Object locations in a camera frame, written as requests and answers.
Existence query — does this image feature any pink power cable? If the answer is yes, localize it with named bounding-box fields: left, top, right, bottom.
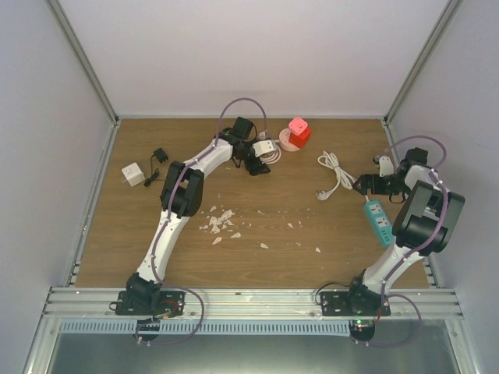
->
left=257, top=130, right=283, bottom=165

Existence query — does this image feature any teal power strip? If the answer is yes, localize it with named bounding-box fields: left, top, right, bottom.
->
left=363, top=200, right=394, bottom=248

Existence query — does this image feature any white power cable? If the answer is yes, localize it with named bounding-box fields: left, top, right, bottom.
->
left=315, top=150, right=358, bottom=203

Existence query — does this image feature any pink round power socket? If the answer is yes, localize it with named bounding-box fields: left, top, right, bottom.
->
left=278, top=128, right=299, bottom=152

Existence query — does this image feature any red cube socket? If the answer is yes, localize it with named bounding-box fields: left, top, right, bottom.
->
left=288, top=128, right=312, bottom=149

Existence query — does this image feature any pink square plug adapter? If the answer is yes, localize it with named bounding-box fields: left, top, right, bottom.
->
left=288, top=117, right=308, bottom=136

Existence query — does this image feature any black charger with thin cable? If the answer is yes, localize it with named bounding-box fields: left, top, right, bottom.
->
left=143, top=147, right=169, bottom=187

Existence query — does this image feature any white cube adapter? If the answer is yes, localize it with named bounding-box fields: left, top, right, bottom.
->
left=122, top=162, right=145, bottom=187

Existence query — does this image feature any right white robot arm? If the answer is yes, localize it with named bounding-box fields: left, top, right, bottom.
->
left=345, top=147, right=465, bottom=316

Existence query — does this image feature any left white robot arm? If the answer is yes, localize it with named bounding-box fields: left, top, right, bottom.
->
left=116, top=117, right=275, bottom=315

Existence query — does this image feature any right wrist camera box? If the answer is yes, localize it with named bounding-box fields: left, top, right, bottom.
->
left=373, top=155, right=395, bottom=178

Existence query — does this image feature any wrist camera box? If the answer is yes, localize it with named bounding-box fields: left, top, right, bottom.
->
left=252, top=139, right=278, bottom=157
left=373, top=155, right=395, bottom=178

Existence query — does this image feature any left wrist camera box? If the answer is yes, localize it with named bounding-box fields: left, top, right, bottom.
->
left=252, top=139, right=278, bottom=157

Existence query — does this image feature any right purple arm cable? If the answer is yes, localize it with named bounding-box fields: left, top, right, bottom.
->
left=350, top=135, right=448, bottom=348

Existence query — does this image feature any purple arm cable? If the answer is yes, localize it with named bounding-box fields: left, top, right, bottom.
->
left=134, top=97, right=270, bottom=346
left=350, top=135, right=448, bottom=348

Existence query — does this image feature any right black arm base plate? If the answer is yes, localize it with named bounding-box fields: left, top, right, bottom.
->
left=316, top=290, right=391, bottom=317

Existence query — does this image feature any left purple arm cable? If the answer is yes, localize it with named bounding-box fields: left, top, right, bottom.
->
left=134, top=97, right=270, bottom=346

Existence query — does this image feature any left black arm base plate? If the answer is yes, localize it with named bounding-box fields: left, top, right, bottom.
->
left=109, top=290, right=186, bottom=318

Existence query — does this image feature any grey slotted cable duct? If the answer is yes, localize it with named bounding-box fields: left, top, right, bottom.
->
left=59, top=319, right=350, bottom=337

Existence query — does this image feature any aluminium rail frame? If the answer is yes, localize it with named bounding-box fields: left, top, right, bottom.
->
left=42, top=288, right=464, bottom=320

